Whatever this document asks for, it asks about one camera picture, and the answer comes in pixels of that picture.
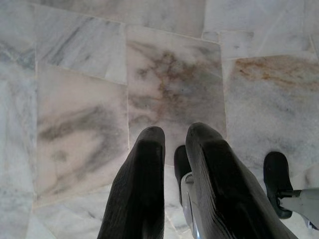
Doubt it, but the robot left leg black foot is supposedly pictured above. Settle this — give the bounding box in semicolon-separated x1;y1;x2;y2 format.
173;145;200;239

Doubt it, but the robot leg black foot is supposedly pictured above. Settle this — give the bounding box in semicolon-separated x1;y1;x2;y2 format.
173;145;200;239
263;151;319;231

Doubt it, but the robot right leg black foot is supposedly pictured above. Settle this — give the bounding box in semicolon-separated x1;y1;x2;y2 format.
263;151;319;231

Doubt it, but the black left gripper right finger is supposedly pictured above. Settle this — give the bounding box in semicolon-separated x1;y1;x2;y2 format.
185;122;291;239

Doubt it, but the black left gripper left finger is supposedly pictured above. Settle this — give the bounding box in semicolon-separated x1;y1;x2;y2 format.
97;126;166;239

